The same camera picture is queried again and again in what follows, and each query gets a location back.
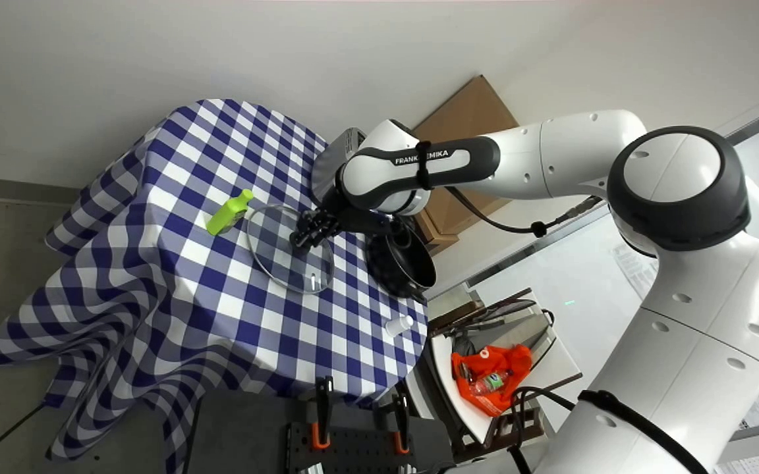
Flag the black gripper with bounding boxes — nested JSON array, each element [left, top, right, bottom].
[[291, 185, 396, 261]]

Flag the glass lid with black knob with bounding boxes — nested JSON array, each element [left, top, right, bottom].
[[244, 198, 336, 298]]

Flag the black cooking pot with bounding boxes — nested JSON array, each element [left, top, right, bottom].
[[364, 219, 440, 301]]

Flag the blue white checkered tablecloth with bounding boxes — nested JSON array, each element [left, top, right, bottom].
[[0, 94, 433, 463]]

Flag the small white bottle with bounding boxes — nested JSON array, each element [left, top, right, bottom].
[[385, 311, 419, 341]]

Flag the large brown cardboard box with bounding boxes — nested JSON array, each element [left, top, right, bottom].
[[408, 74, 523, 252]]

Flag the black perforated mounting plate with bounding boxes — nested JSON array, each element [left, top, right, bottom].
[[282, 419, 454, 474]]

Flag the orange bag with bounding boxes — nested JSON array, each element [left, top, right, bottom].
[[448, 341, 537, 419]]

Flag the plastic drink bottle green label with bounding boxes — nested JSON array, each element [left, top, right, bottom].
[[476, 372, 509, 394]]

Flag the black clamp with orange handle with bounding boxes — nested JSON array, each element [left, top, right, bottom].
[[310, 376, 336, 452], [391, 390, 416, 457]]

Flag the thin black camera cable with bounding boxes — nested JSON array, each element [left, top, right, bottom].
[[444, 181, 606, 240]]

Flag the thick black cable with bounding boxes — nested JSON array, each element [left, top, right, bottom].
[[509, 381, 713, 474]]

